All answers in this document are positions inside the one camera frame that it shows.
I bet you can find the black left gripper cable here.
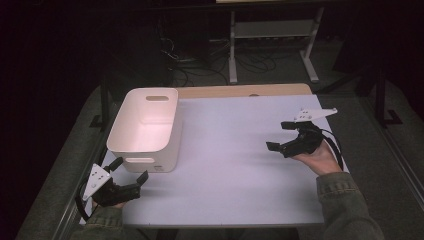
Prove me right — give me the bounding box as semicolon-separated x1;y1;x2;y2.
74;181;92;222

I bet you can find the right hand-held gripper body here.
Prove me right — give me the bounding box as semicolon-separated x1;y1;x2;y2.
282;107;338;158

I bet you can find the white plastic basket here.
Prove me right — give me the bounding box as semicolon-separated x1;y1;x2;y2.
106;87;184;174

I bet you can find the person's left hand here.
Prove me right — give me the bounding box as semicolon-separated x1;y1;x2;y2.
93;201;127;210

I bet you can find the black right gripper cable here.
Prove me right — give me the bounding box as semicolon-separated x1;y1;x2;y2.
319;128;344;171

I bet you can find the tangle of floor cables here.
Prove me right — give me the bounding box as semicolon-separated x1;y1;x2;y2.
159;36;278;87

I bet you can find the black metal stand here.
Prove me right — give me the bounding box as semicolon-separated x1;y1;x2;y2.
374;66;404;129

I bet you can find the metal floor rail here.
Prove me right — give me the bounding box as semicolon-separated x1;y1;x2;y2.
363;96;424;214
53;133;113;240

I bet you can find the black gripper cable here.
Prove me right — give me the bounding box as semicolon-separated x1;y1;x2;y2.
74;181;92;222
319;128;344;171

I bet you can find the white metal desk frame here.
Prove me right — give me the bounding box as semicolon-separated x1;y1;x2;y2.
228;6;326;84

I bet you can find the person's right hand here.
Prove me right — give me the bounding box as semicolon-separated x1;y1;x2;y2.
291;141;343;177

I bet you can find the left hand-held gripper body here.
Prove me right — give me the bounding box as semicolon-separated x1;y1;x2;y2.
81;163;143;208

